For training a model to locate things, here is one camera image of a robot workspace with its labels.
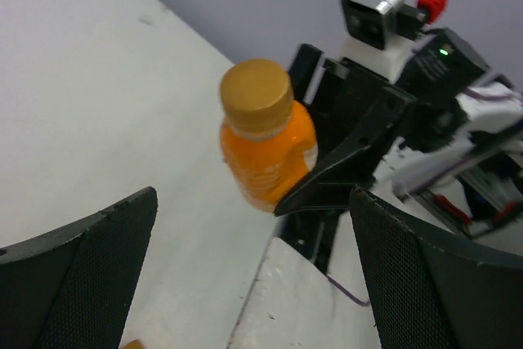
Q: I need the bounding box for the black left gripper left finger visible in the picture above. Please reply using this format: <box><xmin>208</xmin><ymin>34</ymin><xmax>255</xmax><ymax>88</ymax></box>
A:
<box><xmin>1</xmin><ymin>187</ymin><xmax>158</xmax><ymax>348</ymax></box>

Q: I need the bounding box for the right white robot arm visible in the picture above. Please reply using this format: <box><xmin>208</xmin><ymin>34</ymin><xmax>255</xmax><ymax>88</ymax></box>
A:
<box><xmin>274</xmin><ymin>28</ymin><xmax>522</xmax><ymax>218</ymax></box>

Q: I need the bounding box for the orange bottle yellow cap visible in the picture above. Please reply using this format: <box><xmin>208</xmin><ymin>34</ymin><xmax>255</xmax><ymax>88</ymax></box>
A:
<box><xmin>121</xmin><ymin>339</ymin><xmax>145</xmax><ymax>349</ymax></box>

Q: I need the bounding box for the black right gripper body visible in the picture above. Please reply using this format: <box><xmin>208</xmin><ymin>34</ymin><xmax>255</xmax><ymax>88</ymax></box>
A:
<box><xmin>288</xmin><ymin>28</ymin><xmax>489</xmax><ymax>166</ymax></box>

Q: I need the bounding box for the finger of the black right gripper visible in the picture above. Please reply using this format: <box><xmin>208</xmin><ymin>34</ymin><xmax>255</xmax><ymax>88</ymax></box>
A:
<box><xmin>274</xmin><ymin>91</ymin><xmax>417</xmax><ymax>217</ymax></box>

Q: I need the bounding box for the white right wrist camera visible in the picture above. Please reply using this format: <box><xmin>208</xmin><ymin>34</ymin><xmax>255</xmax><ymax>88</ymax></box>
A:
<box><xmin>341</xmin><ymin>0</ymin><xmax>430</xmax><ymax>82</ymax></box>

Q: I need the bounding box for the plain orange juice bottle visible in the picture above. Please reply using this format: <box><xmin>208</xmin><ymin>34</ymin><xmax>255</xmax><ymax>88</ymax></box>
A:
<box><xmin>219</xmin><ymin>59</ymin><xmax>318</xmax><ymax>213</ymax></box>

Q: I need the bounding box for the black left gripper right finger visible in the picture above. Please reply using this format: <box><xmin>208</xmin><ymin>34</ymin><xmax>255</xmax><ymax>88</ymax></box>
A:
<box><xmin>349</xmin><ymin>188</ymin><xmax>522</xmax><ymax>348</ymax></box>

